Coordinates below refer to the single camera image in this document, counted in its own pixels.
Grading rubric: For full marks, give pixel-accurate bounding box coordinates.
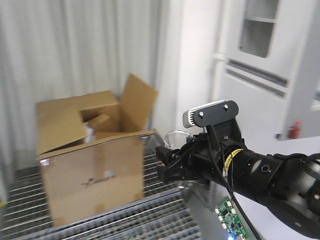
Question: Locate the green circuit board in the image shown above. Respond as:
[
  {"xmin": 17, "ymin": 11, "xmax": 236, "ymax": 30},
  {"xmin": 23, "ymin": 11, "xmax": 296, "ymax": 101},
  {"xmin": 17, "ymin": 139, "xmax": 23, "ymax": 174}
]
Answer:
[{"xmin": 214, "ymin": 196, "xmax": 250, "ymax": 240}]

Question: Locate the white fume hood cabinet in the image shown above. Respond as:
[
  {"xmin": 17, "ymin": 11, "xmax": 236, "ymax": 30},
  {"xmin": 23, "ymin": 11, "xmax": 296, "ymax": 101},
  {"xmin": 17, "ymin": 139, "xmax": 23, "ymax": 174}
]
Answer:
[{"xmin": 217, "ymin": 0, "xmax": 320, "ymax": 141}]

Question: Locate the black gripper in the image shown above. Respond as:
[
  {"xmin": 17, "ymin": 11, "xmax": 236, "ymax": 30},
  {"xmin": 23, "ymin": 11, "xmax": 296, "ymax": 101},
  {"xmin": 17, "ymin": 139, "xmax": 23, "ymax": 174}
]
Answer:
[{"xmin": 155, "ymin": 117, "xmax": 247, "ymax": 183}]

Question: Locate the red fire extinguisher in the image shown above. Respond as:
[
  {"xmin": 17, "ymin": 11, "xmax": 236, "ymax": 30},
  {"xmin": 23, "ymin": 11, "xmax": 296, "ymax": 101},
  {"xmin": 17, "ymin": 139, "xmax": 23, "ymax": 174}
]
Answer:
[{"xmin": 287, "ymin": 120, "xmax": 301, "ymax": 139}]

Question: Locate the cardboard box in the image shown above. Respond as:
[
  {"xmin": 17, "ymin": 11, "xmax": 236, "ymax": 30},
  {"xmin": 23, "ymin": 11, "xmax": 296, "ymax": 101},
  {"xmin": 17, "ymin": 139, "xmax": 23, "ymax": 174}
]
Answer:
[{"xmin": 36, "ymin": 74, "xmax": 158, "ymax": 227}]

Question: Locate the clear glass beaker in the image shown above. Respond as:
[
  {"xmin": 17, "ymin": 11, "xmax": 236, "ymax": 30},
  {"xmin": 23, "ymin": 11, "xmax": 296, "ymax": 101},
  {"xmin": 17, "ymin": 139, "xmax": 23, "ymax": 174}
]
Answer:
[{"xmin": 163, "ymin": 130, "xmax": 194, "ymax": 150}]

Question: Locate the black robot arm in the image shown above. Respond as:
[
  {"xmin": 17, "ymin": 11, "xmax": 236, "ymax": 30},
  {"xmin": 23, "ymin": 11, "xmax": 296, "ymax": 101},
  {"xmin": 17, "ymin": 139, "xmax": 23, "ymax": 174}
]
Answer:
[{"xmin": 155, "ymin": 119, "xmax": 320, "ymax": 239}]

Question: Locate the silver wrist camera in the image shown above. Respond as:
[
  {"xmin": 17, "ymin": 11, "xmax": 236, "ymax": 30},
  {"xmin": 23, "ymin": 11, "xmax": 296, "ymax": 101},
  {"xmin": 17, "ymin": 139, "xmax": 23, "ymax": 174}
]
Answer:
[{"xmin": 182, "ymin": 99, "xmax": 239, "ymax": 129}]

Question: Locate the black cable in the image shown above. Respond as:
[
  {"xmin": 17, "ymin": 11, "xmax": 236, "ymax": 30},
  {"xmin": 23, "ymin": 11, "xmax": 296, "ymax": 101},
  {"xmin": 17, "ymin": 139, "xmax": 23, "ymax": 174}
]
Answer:
[{"xmin": 207, "ymin": 124, "xmax": 263, "ymax": 240}]

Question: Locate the metal grate platform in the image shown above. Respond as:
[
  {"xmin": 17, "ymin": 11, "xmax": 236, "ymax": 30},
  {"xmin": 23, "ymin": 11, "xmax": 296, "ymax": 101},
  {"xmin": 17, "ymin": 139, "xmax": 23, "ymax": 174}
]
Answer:
[{"xmin": 0, "ymin": 134, "xmax": 202, "ymax": 240}]

